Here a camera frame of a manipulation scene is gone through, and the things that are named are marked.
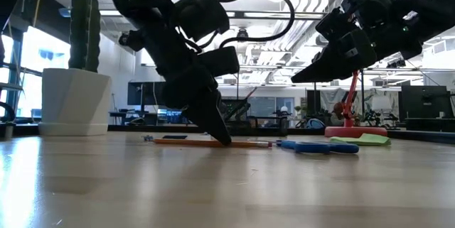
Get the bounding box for small black monitor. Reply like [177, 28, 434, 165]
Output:
[127, 81, 165, 107]

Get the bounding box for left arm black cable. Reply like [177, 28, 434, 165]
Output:
[177, 0, 296, 53]

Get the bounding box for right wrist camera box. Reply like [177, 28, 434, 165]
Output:
[315, 7, 356, 44]

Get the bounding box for blue handled scissors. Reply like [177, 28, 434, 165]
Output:
[275, 139, 360, 156]

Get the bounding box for green cactus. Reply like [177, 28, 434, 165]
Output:
[68, 0, 102, 73]

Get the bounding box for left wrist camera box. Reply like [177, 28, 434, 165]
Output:
[172, 0, 231, 43]

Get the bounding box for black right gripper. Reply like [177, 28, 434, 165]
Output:
[290, 28, 378, 85]

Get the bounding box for black mesh desk organizer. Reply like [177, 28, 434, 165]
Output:
[218, 97, 289, 137]

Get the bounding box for red desk lamp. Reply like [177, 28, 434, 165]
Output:
[318, 0, 389, 139]

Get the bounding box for green sticky note pad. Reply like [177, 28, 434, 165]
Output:
[328, 132, 392, 147]

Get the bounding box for large black monitor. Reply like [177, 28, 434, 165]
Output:
[397, 85, 453, 119]

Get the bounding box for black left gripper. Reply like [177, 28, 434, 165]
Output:
[155, 45, 241, 147]

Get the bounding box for person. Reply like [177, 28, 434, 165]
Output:
[330, 100, 346, 126]

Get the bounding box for white faceted plant pot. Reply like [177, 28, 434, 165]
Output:
[38, 67, 112, 137]

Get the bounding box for orange yellow pencil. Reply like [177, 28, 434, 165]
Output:
[227, 86, 258, 121]
[152, 138, 274, 149]

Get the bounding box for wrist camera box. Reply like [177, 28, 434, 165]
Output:
[315, 7, 356, 44]
[172, 0, 231, 43]

